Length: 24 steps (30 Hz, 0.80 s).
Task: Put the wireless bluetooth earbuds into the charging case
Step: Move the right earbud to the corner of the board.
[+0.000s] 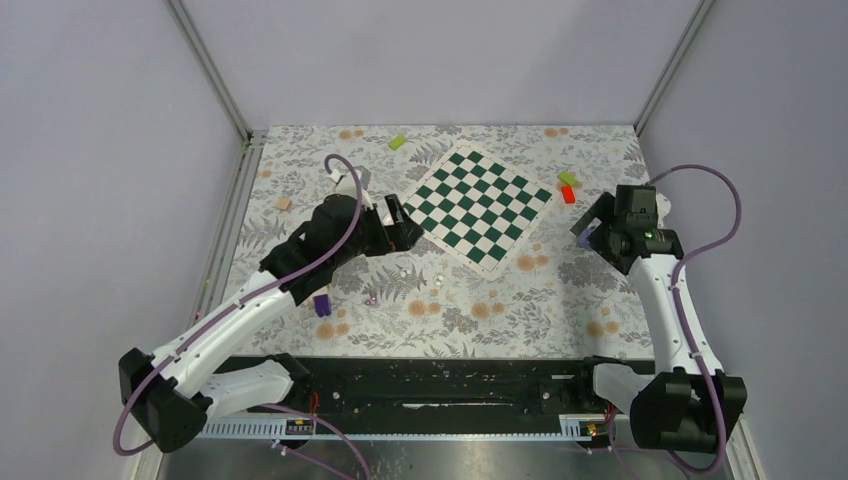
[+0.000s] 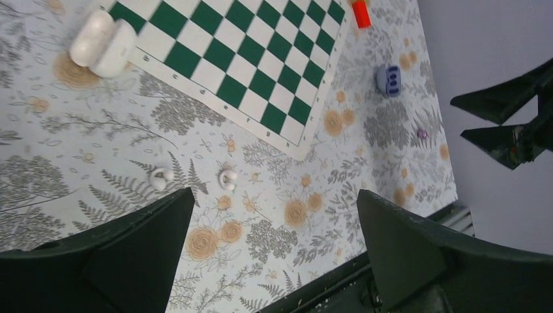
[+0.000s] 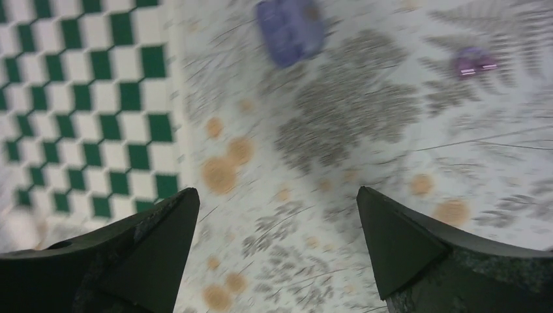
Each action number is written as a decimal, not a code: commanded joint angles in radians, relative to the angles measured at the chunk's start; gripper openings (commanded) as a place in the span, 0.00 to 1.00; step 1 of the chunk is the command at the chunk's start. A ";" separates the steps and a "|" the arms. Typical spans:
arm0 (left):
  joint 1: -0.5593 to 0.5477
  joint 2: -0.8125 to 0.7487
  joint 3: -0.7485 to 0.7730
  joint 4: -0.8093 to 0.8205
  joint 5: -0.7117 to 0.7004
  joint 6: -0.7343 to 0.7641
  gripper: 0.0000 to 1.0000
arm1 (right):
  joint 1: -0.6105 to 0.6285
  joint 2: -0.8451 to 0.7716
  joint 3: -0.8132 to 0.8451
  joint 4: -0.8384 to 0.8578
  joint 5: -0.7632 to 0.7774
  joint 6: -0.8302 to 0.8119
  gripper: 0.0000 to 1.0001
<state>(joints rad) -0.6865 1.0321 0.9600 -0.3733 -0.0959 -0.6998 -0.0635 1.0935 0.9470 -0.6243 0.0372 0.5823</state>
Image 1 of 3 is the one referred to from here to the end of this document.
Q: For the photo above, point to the lime green block right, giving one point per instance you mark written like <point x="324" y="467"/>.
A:
<point x="566" y="178"/>

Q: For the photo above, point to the small wooden cube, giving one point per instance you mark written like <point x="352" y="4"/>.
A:
<point x="283" y="204"/>

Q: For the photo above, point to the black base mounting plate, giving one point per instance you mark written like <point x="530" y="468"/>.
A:
<point x="438" y="396"/>

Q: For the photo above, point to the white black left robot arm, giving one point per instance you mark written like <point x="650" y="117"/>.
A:
<point x="173" y="392"/>

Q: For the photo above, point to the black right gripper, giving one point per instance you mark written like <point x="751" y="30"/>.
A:
<point x="603" y="209"/>

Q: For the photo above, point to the green white chessboard mat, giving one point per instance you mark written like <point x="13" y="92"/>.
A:
<point x="478" y="208"/>

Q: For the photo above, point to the lime green block far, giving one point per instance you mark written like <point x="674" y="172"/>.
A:
<point x="397" y="142"/>

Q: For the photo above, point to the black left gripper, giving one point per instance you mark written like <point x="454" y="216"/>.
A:
<point x="392" y="238"/>

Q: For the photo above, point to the right aluminium frame post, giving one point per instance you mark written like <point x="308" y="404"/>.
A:
<point x="683" y="45"/>

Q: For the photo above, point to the red block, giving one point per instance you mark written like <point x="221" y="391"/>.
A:
<point x="568" y="194"/>

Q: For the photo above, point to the aluminium frame post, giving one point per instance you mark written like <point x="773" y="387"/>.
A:
<point x="196" y="44"/>
<point x="683" y="45"/>

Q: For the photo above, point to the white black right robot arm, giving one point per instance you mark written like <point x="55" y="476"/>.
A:
<point x="691" y="404"/>

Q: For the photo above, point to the lime green block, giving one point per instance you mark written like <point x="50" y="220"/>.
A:
<point x="397" y="142"/>
<point x="566" y="178"/>

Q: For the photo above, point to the purple block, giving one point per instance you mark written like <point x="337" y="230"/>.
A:
<point x="322" y="305"/>

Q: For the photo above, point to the floral patterned table mat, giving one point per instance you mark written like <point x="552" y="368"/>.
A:
<point x="555" y="299"/>

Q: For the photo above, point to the left aluminium frame post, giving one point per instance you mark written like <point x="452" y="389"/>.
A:
<point x="196" y="44"/>

